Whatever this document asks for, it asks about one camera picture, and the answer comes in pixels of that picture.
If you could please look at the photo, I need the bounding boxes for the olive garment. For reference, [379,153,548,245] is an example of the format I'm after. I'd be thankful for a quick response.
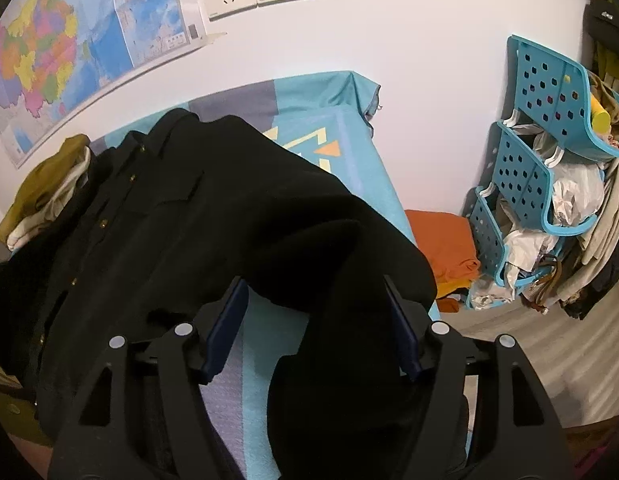
[0,134,92,241]

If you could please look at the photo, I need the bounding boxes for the black bag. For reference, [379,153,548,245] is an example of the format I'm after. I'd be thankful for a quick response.
[582,2,619,68]

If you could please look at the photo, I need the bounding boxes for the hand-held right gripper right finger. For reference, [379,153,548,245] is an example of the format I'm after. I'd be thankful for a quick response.
[382,274,575,480]

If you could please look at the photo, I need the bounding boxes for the cream garment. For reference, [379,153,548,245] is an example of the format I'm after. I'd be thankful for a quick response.
[6,157,92,251]

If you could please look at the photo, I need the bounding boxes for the blue plastic stacking rack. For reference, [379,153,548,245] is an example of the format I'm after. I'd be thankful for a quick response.
[464,35,619,311]

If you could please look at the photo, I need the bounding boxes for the person's olive shirt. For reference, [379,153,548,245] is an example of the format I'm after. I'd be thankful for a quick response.
[0,352,40,441]

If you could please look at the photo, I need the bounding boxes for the orange cloth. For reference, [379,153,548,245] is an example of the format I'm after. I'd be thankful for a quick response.
[405,209,483,313]

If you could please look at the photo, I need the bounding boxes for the colourful wall map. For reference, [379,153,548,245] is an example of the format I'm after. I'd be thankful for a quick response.
[0,0,229,170]

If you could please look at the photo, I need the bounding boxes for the white plastic bag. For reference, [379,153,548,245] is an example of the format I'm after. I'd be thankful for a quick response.
[532,132,605,228]

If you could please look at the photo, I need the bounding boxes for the yellow bottle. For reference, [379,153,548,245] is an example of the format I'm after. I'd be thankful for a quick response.
[589,95,613,133]

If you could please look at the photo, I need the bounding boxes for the black coat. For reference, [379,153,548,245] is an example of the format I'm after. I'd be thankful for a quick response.
[0,109,473,480]

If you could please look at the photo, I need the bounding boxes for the brown strap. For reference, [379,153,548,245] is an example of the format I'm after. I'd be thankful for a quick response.
[519,255,563,316]

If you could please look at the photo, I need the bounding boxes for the blue patterned blanket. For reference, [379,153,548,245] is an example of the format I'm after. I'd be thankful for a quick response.
[86,71,473,480]

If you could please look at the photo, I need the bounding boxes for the white crumpled cloth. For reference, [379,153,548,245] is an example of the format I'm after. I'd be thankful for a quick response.
[472,220,560,311]

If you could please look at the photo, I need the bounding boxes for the beige hanging clothes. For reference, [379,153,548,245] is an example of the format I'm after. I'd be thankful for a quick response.
[554,160,619,311]

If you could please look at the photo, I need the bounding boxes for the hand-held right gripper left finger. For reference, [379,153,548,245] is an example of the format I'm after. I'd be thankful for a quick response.
[48,276,250,480]

